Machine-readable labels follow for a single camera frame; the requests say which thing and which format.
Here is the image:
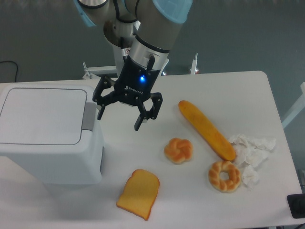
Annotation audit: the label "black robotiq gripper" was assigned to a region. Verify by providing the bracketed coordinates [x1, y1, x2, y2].
[92, 56, 163, 131]

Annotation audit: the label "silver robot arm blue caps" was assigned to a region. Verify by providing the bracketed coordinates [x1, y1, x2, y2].
[75, 0, 192, 130]

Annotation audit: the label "grey trash can push button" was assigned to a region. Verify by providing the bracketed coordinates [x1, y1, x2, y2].
[81, 103, 96, 131]

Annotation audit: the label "white trash can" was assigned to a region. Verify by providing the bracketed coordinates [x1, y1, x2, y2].
[0, 83, 104, 185]

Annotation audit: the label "knotted bread roll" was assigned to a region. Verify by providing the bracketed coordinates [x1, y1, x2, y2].
[163, 138, 193, 164]

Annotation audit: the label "long baguette bread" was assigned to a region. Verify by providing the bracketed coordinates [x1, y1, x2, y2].
[178, 100, 236, 161]

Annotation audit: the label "toast bread slice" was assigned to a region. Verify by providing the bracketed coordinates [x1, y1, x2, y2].
[116, 169, 160, 221]

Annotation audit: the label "large crumpled white tissue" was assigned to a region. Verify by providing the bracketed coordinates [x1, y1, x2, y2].
[228, 134, 276, 168]

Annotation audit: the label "small crumpled white tissue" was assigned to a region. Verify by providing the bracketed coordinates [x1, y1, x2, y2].
[242, 165, 260, 190]

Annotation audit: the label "black device at table edge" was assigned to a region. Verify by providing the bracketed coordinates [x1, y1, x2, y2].
[287, 194, 305, 219]

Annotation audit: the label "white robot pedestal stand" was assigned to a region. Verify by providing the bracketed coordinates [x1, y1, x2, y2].
[82, 44, 200, 80]

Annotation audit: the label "black cable on floor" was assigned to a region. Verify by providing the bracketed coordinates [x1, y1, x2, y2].
[0, 60, 19, 83]

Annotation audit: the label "twisted ring doughnut bread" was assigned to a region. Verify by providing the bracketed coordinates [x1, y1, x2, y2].
[208, 161, 241, 193]

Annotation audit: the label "white frame at right edge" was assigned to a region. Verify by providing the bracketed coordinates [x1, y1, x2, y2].
[282, 82, 305, 129]

